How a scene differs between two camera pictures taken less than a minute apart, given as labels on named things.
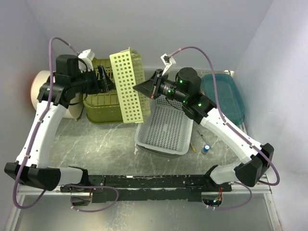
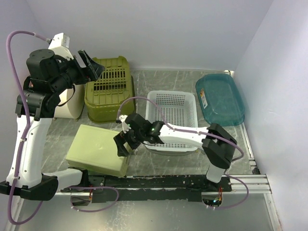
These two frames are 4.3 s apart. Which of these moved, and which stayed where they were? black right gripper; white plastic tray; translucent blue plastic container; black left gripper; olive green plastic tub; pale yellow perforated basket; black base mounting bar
Moved: pale yellow perforated basket; black right gripper; black left gripper
Stayed: olive green plastic tub; translucent blue plastic container; white plastic tray; black base mounting bar
